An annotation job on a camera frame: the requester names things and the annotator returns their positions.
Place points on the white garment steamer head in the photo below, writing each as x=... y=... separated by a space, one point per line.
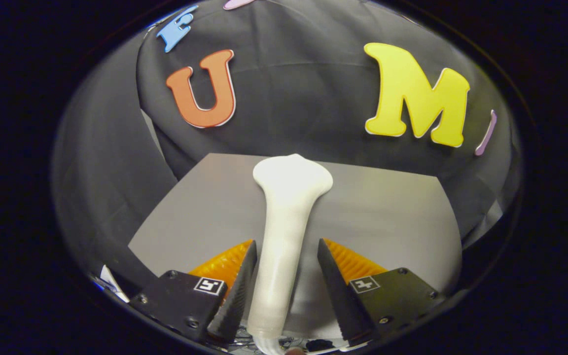
x=284 y=222

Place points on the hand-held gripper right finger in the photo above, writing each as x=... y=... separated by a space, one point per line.
x=336 y=291

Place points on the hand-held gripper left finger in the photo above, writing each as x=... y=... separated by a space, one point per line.
x=239 y=296

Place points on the grey cabinet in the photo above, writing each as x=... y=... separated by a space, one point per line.
x=377 y=222

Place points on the black backdrop cloth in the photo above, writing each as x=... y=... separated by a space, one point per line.
x=303 y=98

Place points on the white paper sheet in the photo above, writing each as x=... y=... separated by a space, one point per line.
x=111 y=283

